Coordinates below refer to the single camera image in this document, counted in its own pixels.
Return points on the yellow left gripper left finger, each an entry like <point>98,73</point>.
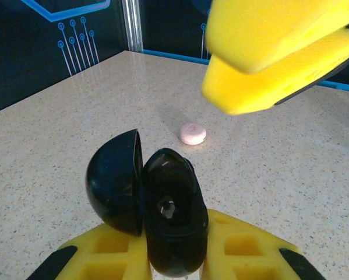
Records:
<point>110,259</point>

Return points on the small pink round disc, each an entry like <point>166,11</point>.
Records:
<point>192,134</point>

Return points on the black round earbud charging case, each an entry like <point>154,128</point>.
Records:
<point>174,233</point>

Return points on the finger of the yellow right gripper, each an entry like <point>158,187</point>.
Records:
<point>250,90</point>
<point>273,29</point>

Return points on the aluminium frame post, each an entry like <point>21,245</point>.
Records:
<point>132,26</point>

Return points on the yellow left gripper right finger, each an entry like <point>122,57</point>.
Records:
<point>244,256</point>

